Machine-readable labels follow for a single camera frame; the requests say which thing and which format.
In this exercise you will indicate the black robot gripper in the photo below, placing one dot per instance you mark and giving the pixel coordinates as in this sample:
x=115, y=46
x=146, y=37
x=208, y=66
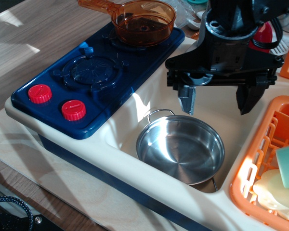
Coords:
x=222, y=57

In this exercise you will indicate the stainless steel pan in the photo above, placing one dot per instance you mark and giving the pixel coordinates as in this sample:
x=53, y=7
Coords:
x=183, y=147

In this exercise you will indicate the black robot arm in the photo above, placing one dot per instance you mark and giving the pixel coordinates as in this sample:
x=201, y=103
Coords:
x=282, y=5

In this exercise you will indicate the cream toy sink unit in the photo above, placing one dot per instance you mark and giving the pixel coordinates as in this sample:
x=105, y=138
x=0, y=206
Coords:
x=110, y=154

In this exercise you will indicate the red stove knob right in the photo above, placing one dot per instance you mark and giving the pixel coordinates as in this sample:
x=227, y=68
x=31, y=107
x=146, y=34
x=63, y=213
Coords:
x=73, y=110

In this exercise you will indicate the red stove knob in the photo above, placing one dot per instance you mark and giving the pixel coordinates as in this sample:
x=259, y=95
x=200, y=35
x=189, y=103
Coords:
x=40, y=93
x=73, y=110

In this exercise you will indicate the blue toy stove top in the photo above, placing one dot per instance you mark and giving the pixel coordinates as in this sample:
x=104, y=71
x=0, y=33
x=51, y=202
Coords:
x=102, y=72

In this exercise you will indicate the red stove knob left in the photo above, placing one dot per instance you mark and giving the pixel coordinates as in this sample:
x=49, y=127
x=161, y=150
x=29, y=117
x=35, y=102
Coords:
x=40, y=93

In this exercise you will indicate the orange dish rack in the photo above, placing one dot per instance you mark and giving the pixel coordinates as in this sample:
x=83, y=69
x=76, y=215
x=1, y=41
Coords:
x=267, y=156

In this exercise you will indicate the red plastic toy object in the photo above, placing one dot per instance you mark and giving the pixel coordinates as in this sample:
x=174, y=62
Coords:
x=264, y=35

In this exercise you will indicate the white slotted spatula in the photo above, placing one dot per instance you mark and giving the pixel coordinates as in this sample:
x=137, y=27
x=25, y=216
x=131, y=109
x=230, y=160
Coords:
x=280, y=49

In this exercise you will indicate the orange transparent plastic pot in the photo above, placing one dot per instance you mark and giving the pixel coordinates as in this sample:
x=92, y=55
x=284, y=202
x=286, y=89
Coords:
x=141, y=23

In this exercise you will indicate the cream plastic plate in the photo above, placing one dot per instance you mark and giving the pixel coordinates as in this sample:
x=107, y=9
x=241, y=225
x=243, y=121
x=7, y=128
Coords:
x=272, y=194

